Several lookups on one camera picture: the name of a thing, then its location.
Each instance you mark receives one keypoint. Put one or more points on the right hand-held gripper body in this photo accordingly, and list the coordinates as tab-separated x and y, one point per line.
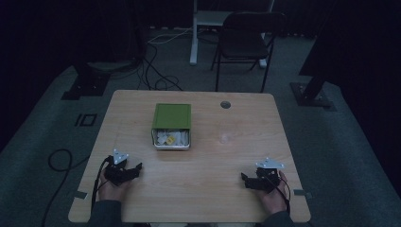
268	178

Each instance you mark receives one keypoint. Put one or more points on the black stand base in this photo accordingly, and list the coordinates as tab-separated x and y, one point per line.
86	83
310	94

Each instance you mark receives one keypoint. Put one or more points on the black folding chair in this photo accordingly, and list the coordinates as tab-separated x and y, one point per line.
242	41

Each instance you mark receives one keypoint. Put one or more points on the small yellow packet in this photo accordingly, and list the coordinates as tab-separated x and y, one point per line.
170	140

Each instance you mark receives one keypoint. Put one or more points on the person's right hand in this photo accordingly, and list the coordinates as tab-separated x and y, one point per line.
275	198

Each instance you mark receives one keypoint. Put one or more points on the grey tape piece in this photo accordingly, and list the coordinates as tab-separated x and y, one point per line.
302	193
80	195

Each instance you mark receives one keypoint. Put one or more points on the person's left hand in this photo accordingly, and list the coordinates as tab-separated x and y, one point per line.
113	190

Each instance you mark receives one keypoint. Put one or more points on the pile of white packets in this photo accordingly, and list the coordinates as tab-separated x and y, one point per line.
181	137

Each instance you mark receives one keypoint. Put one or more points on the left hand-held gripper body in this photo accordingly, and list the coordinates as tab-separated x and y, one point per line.
116	171

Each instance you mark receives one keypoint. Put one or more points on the white desk frame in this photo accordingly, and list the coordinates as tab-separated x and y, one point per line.
197	28

